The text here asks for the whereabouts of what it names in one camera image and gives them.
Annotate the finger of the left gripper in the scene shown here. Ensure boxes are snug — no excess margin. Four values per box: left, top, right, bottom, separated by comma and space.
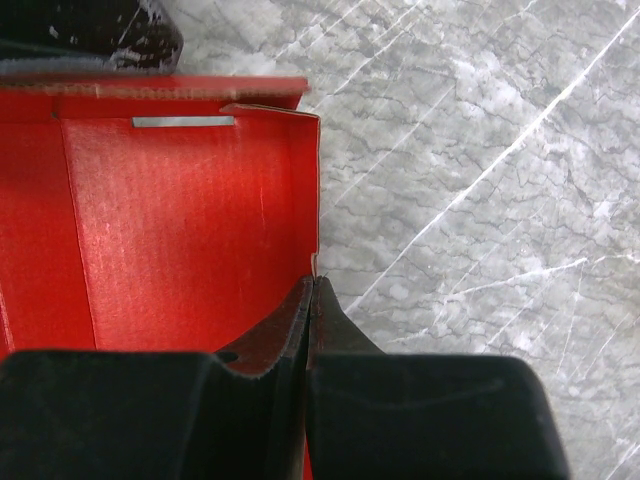
1, 0, 181, 75

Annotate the red paper box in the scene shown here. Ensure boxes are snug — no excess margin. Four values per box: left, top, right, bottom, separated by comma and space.
1, 76, 320, 354

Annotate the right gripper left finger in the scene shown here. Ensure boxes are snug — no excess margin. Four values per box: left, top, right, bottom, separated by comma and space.
1, 277, 313, 479

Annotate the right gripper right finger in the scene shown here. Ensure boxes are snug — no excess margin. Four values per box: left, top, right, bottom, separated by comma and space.
306, 277, 571, 479

